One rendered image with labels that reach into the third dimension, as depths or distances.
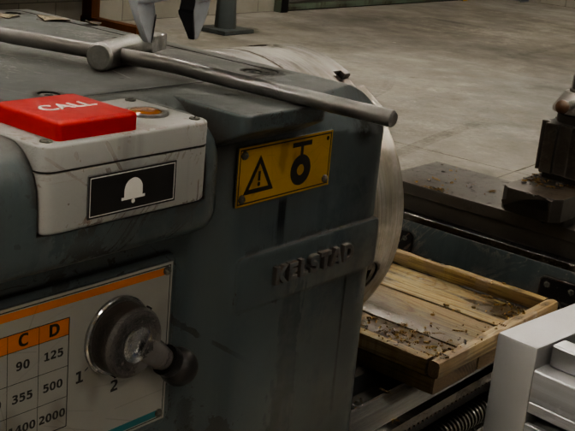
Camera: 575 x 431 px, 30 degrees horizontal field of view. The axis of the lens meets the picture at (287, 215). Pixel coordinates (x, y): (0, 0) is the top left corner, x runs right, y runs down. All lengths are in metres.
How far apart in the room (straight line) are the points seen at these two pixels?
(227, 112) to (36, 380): 0.21
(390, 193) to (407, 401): 0.28
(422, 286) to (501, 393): 0.73
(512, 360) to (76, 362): 0.30
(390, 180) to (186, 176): 0.43
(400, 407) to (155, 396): 0.51
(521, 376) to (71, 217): 0.33
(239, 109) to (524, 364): 0.26
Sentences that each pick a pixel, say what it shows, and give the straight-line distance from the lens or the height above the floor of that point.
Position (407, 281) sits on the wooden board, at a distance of 1.51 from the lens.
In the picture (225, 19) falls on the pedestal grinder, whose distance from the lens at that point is 9.94.
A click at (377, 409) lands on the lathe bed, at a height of 0.86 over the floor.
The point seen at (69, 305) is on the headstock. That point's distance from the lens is 0.70.
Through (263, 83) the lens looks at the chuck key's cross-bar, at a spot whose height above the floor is 1.27.
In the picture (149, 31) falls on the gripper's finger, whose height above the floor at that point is 1.29.
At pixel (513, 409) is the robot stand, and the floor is 1.07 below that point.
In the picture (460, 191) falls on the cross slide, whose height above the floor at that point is 0.97.
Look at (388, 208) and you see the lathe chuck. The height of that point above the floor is 1.10.
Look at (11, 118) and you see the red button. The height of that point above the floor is 1.26.
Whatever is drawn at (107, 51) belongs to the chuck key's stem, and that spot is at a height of 1.27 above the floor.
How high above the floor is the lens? 1.41
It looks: 17 degrees down
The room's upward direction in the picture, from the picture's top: 5 degrees clockwise
